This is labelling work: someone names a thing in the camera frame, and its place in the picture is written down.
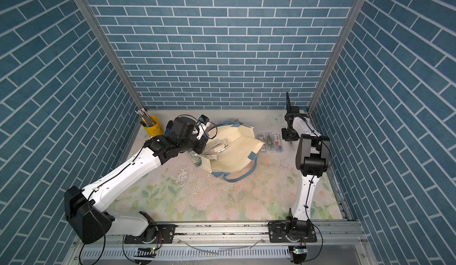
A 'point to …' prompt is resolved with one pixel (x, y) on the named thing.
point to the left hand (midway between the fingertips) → (211, 139)
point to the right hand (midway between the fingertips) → (292, 139)
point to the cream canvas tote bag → (230, 152)
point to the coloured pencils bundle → (146, 120)
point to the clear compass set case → (269, 142)
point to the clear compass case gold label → (260, 136)
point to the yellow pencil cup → (155, 130)
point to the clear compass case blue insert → (278, 143)
